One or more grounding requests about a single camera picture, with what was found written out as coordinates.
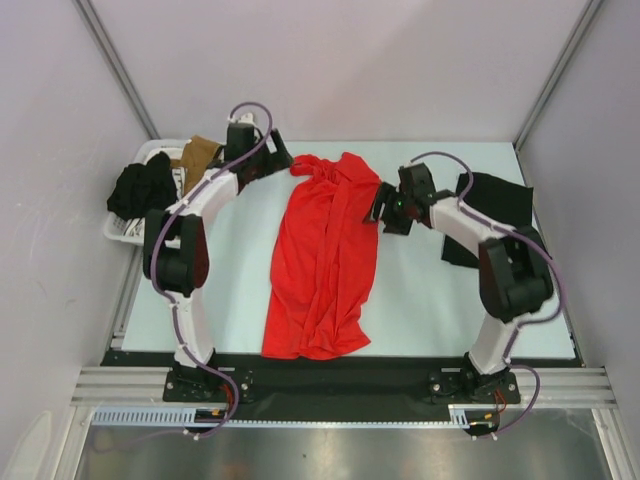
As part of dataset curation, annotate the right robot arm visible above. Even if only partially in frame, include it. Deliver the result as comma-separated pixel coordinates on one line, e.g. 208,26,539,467
364,159,559,401

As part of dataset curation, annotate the black tank top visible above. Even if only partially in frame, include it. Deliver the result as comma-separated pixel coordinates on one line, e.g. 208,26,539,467
441,172,534,269

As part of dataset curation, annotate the right aluminium frame post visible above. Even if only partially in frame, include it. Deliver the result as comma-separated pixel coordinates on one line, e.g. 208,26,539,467
512,0,606,154

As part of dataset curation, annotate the slotted cable duct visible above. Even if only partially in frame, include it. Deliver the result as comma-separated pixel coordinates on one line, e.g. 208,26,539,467
92,405,500,427

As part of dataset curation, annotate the aluminium frame post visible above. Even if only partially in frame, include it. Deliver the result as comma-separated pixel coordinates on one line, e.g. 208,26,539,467
72,0,160,140
512,0,606,154

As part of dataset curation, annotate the striped black white garment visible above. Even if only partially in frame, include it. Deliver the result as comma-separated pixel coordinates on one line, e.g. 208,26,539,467
123,167,186,240

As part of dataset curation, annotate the white laundry basket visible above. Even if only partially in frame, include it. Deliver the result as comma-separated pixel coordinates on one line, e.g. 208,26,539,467
103,139,189,246

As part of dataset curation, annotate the red garment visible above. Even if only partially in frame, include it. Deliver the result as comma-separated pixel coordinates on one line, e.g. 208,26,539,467
261,152,381,360

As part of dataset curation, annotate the left aluminium frame post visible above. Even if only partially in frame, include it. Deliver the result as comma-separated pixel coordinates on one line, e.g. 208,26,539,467
72,0,160,140

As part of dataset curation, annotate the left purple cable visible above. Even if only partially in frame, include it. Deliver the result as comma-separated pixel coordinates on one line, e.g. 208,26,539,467
149,101,274,443

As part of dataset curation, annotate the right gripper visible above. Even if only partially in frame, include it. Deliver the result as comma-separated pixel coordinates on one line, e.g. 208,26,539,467
363,181,415,236

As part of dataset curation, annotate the aluminium extrusion rail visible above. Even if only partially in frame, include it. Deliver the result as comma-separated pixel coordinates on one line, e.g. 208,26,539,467
71,366,617,409

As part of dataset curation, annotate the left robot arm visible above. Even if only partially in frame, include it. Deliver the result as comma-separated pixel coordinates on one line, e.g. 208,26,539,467
143,113,293,400

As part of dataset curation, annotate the brown garment in basket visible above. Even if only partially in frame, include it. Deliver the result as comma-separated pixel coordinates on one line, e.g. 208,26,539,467
170,135,223,194

